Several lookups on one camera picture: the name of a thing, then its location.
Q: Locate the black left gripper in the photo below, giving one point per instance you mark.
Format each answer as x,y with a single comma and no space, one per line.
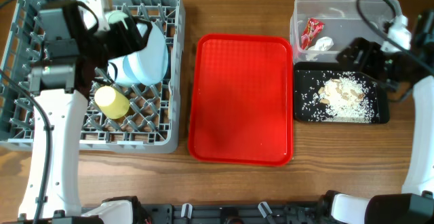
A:
127,45

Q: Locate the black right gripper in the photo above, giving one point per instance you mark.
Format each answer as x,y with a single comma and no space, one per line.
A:
371,49

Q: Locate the green saucer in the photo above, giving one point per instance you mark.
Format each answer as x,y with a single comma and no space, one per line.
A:
116,16

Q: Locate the large light blue plate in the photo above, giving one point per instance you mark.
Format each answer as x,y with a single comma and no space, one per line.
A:
149,65

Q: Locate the small light blue bowl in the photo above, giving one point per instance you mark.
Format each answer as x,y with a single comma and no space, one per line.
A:
120,71

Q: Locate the rice and food scraps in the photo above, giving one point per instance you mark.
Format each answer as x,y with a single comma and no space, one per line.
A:
342,100

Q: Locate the yellow plastic cup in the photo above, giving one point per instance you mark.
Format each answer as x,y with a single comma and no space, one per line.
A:
111,102

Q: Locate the white napkin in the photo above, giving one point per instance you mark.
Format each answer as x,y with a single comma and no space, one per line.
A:
322,45

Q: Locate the red snack wrapper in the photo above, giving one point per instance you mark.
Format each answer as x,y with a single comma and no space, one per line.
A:
311,30

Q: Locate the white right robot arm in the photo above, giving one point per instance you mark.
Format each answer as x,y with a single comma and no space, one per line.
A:
415,202

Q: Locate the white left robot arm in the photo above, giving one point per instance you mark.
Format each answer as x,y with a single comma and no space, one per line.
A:
60,83

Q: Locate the black waste tray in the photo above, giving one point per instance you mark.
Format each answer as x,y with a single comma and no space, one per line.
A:
301,115

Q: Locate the grey dishwasher rack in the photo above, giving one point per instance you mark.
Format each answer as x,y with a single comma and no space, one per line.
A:
152,122

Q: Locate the clear plastic bin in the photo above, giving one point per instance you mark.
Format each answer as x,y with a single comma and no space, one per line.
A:
342,24

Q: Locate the red plastic tray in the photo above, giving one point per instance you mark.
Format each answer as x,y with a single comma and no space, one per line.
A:
242,100

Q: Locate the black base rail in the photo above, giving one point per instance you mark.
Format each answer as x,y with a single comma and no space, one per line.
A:
291,212

